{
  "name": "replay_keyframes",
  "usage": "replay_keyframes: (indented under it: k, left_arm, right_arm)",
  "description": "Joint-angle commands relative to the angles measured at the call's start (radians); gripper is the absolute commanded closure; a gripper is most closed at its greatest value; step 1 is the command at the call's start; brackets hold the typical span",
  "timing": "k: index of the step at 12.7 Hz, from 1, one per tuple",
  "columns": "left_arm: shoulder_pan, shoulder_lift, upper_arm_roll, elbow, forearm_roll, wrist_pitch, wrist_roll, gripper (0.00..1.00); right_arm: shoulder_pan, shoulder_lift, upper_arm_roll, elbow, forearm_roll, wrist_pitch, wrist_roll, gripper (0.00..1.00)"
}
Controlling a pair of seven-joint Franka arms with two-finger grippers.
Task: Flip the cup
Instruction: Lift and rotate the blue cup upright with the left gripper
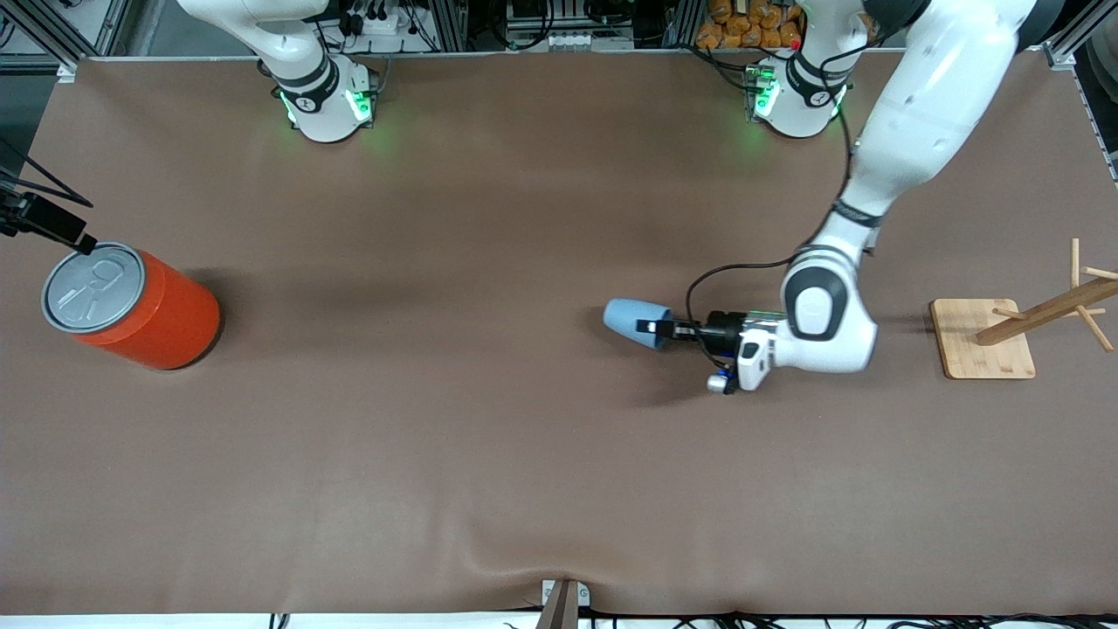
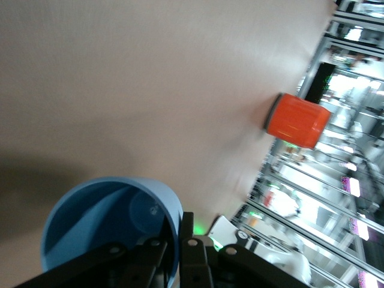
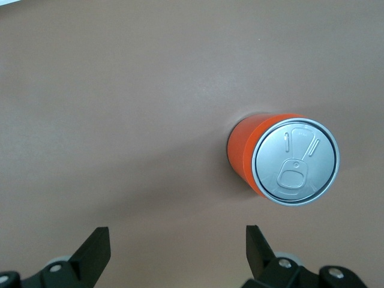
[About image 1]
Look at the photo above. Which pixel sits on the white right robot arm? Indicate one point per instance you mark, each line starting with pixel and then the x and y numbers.
pixel 327 118

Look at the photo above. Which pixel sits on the aluminium frame profile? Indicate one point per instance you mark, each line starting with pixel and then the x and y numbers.
pixel 52 31
pixel 1070 44

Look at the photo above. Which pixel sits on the light blue plastic cup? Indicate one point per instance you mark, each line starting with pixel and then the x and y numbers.
pixel 624 319

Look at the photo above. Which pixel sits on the white power strip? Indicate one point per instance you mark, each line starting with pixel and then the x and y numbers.
pixel 384 22

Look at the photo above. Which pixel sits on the grey metal table bracket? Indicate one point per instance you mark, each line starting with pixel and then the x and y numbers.
pixel 563 603

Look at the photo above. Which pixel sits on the orange snack packets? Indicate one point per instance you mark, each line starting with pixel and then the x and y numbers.
pixel 742 26

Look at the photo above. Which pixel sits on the orange can with grey lid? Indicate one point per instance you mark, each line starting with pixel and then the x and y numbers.
pixel 166 323

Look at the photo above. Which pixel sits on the wooden mug tree stand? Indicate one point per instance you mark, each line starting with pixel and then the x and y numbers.
pixel 978 349

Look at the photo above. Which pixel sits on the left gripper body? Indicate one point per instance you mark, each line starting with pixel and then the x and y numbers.
pixel 722 330

